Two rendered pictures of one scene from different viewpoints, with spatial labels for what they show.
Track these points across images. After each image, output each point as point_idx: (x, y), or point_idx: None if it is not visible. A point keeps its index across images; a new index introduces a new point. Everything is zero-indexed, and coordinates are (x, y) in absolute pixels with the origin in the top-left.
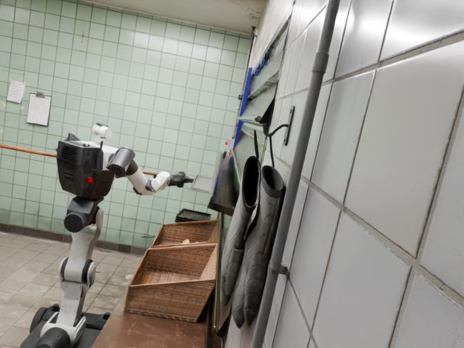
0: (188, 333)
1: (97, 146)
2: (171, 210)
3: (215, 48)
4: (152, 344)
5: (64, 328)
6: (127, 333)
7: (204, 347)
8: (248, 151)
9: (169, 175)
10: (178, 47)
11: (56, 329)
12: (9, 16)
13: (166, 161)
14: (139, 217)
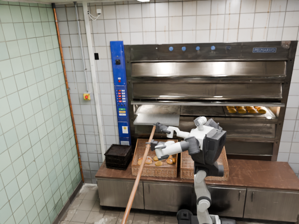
0: (231, 164)
1: (212, 129)
2: (59, 173)
3: (37, 22)
4: (244, 172)
5: (218, 219)
6: (242, 178)
7: (237, 160)
8: (220, 89)
9: (171, 126)
10: (15, 30)
11: (223, 220)
12: None
13: (44, 140)
14: (46, 199)
